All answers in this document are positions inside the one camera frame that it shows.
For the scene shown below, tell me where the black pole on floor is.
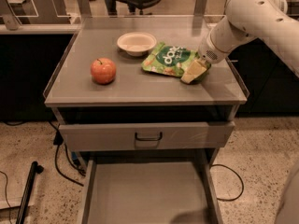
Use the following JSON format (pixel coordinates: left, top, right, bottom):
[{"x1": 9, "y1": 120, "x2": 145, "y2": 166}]
[{"x1": 16, "y1": 161, "x2": 44, "y2": 224}]

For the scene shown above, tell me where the green rice chip bag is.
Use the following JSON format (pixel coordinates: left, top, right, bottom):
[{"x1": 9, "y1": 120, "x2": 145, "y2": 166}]
[{"x1": 141, "y1": 42, "x2": 211, "y2": 84}]

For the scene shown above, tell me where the clear acrylic barrier panel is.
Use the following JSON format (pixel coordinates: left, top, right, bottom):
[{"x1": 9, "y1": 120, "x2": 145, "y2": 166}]
[{"x1": 1, "y1": 0, "x2": 225, "y2": 26}]

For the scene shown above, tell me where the grey metal drawer cabinet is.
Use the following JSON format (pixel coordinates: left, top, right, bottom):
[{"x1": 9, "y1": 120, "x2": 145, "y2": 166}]
[{"x1": 42, "y1": 15, "x2": 250, "y2": 224}]

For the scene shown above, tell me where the red apple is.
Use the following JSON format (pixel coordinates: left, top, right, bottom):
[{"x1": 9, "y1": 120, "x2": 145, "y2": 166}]
[{"x1": 91, "y1": 58, "x2": 116, "y2": 85}]

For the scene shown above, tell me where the white paper bowl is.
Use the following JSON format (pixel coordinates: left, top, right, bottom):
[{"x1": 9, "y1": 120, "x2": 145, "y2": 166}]
[{"x1": 117, "y1": 32, "x2": 157, "y2": 57}]

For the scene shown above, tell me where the thin black cable far left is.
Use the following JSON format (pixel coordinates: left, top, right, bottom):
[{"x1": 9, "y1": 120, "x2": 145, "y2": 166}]
[{"x1": 0, "y1": 170, "x2": 13, "y2": 224}]

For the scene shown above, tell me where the black cable floor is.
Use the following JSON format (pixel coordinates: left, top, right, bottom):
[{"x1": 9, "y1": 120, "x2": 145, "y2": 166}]
[
  {"x1": 210, "y1": 163, "x2": 245, "y2": 203},
  {"x1": 48, "y1": 120, "x2": 87, "y2": 188}
]

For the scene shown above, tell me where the black cable right floor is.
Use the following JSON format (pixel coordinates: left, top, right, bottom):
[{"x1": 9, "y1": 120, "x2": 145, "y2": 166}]
[{"x1": 210, "y1": 163, "x2": 245, "y2": 203}]

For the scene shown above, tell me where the yellow taped gripper finger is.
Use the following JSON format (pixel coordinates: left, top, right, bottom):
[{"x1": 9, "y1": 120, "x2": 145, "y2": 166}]
[{"x1": 181, "y1": 59, "x2": 208, "y2": 84}]

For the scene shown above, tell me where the closed top drawer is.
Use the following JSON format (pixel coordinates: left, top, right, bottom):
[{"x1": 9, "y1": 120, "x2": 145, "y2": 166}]
[{"x1": 59, "y1": 121, "x2": 235, "y2": 151}]

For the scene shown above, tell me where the black cable left floor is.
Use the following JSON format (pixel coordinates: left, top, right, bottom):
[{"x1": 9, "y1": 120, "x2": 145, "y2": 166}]
[{"x1": 48, "y1": 120, "x2": 87, "y2": 188}]

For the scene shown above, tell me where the open middle drawer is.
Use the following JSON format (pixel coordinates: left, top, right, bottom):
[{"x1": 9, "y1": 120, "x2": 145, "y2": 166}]
[{"x1": 76, "y1": 149, "x2": 223, "y2": 224}]

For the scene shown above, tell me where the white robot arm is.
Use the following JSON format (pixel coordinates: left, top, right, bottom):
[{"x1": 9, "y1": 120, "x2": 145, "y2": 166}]
[{"x1": 198, "y1": 0, "x2": 299, "y2": 224}]

